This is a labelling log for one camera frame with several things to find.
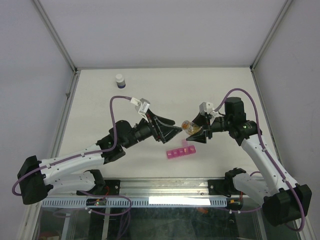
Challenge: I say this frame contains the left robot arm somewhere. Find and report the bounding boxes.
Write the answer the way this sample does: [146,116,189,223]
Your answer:
[17,110,182,205]

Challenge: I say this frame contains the right aluminium frame post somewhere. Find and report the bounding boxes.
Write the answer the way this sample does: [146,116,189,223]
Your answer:
[249,0,295,71]

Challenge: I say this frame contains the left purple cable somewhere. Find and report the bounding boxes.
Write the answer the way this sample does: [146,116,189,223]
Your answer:
[11,95,133,196]

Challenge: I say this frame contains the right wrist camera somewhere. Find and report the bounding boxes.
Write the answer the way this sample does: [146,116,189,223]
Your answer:
[199,102,219,117]

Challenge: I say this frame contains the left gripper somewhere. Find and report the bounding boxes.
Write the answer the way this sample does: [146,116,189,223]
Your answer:
[123,109,182,149]

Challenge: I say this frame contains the clear bottle yellow capsules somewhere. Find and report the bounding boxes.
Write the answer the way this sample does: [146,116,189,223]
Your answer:
[181,120,202,136]

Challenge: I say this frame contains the white capped pill bottle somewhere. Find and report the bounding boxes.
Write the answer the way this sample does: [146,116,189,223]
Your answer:
[115,73,126,89]

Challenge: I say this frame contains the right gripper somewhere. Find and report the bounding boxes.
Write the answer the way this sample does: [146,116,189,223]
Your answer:
[185,112,232,144]

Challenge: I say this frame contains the pink weekly pill organizer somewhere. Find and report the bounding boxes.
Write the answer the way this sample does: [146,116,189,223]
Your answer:
[166,140,197,160]

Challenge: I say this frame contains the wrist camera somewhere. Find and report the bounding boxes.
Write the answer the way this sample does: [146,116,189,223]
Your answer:
[199,102,219,117]
[130,97,150,121]

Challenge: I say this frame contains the white slotted cable duct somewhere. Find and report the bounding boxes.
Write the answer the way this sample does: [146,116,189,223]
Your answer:
[41,196,228,209]

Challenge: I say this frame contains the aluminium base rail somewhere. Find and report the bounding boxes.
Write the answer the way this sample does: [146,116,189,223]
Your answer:
[44,177,266,198]

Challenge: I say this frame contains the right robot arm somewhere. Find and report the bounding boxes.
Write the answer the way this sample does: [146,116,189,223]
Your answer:
[187,97,312,227]

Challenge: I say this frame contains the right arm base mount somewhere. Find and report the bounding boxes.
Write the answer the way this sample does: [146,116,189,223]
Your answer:
[207,167,266,210]

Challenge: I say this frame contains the aluminium frame post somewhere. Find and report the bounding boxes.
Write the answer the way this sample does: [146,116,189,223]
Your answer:
[249,0,295,71]
[32,0,81,76]

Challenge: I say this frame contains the left aluminium frame post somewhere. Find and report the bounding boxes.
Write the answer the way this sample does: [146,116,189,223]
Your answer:
[32,0,81,76]

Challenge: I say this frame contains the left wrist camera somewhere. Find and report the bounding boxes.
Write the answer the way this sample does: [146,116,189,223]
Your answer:
[130,97,150,121]

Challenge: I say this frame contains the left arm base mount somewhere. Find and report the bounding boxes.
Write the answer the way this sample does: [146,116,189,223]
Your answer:
[76,169,121,196]

